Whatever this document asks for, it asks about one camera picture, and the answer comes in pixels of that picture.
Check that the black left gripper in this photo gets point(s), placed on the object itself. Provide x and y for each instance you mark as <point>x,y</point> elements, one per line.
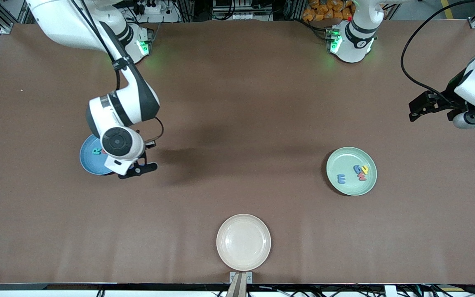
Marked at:
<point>448,100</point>

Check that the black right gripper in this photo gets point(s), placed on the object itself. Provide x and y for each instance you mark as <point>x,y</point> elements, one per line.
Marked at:
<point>150,146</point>

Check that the teal foam letter R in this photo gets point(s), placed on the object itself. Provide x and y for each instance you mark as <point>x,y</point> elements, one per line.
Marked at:
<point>97,151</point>

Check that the yellow foam lowercase h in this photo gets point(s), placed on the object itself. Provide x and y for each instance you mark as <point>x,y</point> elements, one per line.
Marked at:
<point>365,169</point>

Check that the blue foam lowercase p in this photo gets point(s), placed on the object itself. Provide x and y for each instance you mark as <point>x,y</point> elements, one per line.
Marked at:
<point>356,168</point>

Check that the pink foam lowercase m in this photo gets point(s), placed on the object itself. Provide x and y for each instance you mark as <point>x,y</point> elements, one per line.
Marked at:
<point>361,177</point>

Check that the blue foam lowercase m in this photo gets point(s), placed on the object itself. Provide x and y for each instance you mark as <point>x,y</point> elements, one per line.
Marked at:
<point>339,179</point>

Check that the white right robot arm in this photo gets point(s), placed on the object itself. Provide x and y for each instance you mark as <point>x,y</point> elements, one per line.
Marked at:
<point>114,111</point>

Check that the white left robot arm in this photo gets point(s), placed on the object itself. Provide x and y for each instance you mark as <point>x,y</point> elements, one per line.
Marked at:
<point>355,41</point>

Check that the blue plate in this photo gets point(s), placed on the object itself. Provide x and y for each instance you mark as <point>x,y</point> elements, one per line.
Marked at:
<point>91,163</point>

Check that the green plate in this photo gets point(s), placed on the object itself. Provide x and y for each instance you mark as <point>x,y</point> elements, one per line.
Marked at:
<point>351,187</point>

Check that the beige plate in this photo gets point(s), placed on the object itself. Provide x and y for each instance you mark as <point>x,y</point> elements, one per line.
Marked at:
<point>243,242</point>

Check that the brown table cover sheet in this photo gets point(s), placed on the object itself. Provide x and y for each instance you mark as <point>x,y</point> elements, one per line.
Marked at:
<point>56,227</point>

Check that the orange packets pile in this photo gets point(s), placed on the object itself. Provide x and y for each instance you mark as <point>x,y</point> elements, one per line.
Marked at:
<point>324,10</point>

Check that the white power strip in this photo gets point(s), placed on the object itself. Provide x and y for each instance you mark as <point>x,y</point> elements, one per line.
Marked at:
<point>151,8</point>

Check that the electronics rack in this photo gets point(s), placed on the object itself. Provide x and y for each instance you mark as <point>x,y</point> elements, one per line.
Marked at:
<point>241,10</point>

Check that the black table edge rail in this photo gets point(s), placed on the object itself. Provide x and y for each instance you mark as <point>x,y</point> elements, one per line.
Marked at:
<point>97,286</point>

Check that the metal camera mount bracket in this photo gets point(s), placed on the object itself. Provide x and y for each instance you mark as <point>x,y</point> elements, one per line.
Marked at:
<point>241,288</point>

